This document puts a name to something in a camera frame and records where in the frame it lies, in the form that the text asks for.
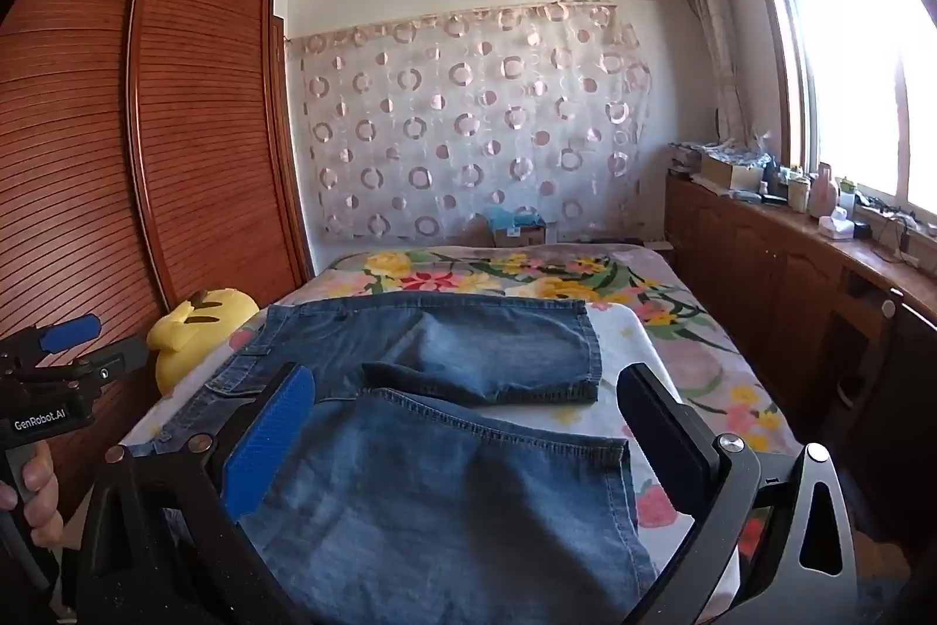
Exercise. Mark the yellow plush toy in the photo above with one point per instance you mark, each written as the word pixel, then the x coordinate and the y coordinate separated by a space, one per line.
pixel 197 325

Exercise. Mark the long wooden cabinet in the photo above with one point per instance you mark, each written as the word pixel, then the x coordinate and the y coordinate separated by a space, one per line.
pixel 768 273

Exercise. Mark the white strawberry print sheet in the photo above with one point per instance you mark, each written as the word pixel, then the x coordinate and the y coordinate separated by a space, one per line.
pixel 622 332

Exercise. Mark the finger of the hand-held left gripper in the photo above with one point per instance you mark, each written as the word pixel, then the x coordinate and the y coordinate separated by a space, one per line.
pixel 117 358
pixel 69 332

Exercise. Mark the stack of papers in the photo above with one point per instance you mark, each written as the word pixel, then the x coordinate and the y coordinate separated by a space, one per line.
pixel 684 156

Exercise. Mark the white jar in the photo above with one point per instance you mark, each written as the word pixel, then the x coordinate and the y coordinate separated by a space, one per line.
pixel 798 193

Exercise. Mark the cardboard box with blue contents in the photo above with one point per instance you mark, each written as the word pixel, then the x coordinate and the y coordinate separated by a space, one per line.
pixel 520 233

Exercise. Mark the green capped bottle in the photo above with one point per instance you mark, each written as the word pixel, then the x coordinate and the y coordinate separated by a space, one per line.
pixel 847 197

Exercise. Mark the dark waste bin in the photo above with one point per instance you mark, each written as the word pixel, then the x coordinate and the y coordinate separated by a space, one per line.
pixel 850 392

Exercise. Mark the person's left hand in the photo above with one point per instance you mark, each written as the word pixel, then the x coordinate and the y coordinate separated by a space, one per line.
pixel 40 493

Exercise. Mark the floral blanket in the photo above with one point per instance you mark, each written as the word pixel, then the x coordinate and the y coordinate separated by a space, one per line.
pixel 512 273

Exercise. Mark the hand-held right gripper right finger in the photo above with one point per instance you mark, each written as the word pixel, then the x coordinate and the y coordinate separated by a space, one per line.
pixel 659 427

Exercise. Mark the small black box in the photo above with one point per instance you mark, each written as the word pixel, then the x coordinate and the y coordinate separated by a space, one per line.
pixel 862 229

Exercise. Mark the brown slatted wooden wardrobe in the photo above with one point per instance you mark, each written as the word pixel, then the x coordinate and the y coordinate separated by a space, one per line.
pixel 183 120

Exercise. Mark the pink bottle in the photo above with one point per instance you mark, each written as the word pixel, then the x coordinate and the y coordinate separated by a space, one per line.
pixel 823 193

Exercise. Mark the circle patterned sheer curtain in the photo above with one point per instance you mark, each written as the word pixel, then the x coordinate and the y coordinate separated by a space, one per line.
pixel 468 120

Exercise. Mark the white tissue box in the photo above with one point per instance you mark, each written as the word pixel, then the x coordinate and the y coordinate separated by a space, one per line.
pixel 834 227

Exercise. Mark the blue denim pants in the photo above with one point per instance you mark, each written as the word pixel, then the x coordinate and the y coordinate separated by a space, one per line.
pixel 439 486

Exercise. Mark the wooden framed window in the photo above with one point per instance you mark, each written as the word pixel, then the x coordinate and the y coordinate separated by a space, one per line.
pixel 849 68

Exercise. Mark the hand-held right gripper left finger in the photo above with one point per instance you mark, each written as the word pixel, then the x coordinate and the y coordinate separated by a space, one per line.
pixel 271 442

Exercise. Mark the open cardboard box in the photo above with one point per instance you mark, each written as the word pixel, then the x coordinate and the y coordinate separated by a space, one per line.
pixel 728 171

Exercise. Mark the pale window drape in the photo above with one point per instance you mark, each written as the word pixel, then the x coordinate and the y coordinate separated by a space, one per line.
pixel 714 32

